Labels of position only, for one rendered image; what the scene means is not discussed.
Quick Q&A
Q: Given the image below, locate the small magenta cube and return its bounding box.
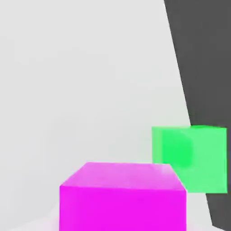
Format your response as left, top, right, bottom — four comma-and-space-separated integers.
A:
59, 162, 187, 231

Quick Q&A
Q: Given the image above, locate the small green cube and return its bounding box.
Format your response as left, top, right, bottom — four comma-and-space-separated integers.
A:
151, 125, 228, 194

